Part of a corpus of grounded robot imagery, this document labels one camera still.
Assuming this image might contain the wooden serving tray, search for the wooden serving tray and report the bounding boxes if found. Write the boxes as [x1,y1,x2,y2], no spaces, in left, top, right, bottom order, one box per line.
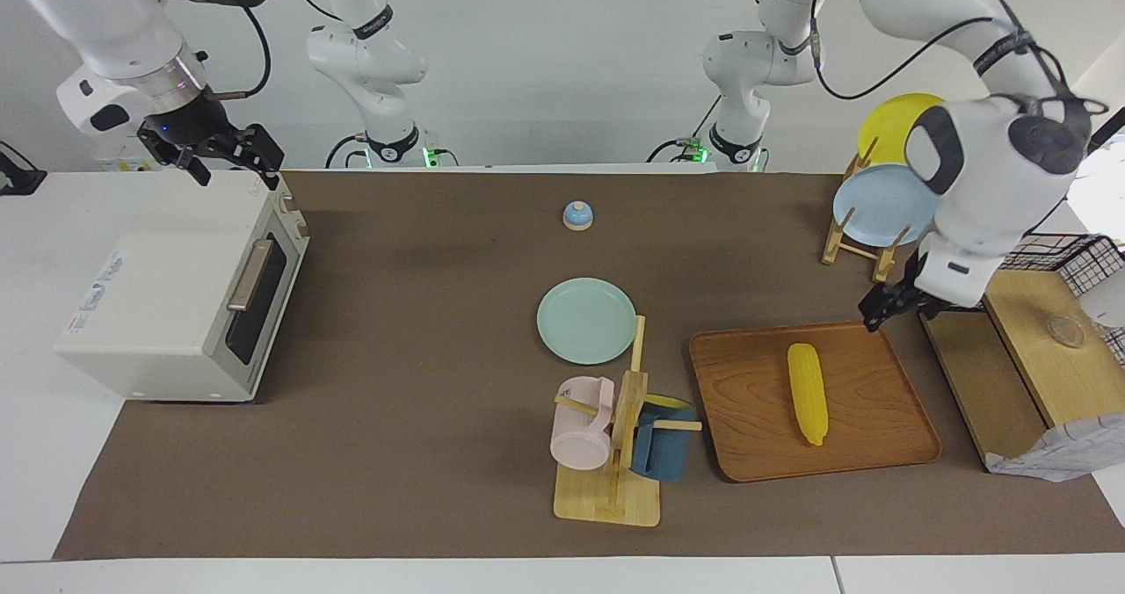
[688,319,943,484]

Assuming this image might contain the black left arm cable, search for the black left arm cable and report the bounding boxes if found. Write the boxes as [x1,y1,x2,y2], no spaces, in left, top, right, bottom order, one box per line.
[807,0,1110,116]

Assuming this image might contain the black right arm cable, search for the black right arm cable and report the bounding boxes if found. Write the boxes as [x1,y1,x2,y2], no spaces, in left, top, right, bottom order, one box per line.
[200,0,354,100]

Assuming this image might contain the clear glass cup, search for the clear glass cup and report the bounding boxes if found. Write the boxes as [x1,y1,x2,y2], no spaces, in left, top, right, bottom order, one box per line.
[1046,313,1088,349]

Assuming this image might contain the white plastic sheet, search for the white plastic sheet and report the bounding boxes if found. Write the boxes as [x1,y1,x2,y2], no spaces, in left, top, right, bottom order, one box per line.
[984,412,1125,483]

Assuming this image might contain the black wire basket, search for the black wire basket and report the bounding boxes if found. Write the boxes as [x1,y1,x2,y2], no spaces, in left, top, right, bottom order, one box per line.
[998,234,1125,366]

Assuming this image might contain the black left base cable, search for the black left base cable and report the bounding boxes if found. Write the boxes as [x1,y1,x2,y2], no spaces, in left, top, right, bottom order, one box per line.
[646,98,720,164]

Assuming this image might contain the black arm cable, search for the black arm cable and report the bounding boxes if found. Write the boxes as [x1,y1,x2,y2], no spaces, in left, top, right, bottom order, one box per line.
[200,0,354,100]
[807,0,1110,116]

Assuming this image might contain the black stand leg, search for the black stand leg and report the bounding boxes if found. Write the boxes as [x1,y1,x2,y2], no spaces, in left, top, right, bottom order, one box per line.
[1085,106,1125,154]

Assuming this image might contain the light blue plate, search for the light blue plate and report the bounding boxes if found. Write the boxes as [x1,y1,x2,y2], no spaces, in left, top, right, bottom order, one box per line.
[832,165,946,248]

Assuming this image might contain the light green plate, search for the light green plate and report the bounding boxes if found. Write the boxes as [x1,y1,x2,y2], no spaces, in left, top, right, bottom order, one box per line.
[536,278,637,366]

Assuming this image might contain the black clamp mount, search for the black clamp mount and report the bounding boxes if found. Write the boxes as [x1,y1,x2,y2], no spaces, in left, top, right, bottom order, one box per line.
[0,141,47,195]

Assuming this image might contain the beige oven door handle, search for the beige oven door handle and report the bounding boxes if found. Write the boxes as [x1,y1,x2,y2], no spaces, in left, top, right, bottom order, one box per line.
[226,237,275,314]

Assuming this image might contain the cream toaster oven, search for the cream toaster oven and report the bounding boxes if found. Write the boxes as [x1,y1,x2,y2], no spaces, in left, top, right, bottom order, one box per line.
[53,170,310,403]

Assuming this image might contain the yellow plate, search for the yellow plate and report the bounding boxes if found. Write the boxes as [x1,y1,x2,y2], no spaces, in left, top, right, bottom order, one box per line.
[857,92,946,169]

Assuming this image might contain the black right base cable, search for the black right base cable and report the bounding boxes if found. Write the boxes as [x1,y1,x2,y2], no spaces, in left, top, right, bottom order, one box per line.
[325,133,366,170]

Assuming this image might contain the black base cable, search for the black base cable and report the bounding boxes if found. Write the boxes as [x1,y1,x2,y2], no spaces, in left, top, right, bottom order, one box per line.
[646,98,720,164]
[325,133,366,170]

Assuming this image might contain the pink mug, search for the pink mug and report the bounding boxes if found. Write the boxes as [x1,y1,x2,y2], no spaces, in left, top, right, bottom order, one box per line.
[550,376,616,471]

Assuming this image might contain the wooden mug tree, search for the wooden mug tree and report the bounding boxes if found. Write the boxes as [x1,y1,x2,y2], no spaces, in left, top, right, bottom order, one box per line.
[554,315,704,527]

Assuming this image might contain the brown table mat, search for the brown table mat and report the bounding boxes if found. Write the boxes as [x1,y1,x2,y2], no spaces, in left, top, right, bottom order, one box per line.
[53,170,1125,561]

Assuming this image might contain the dark teal mug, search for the dark teal mug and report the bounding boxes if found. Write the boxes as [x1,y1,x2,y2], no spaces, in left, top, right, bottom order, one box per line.
[630,394,695,482]

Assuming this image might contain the yellow corn cob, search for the yellow corn cob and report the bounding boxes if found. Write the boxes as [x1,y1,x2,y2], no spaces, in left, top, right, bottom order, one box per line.
[787,343,829,447]

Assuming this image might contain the wooden dish rack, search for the wooden dish rack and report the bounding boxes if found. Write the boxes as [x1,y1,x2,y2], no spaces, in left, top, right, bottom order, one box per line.
[822,137,919,284]

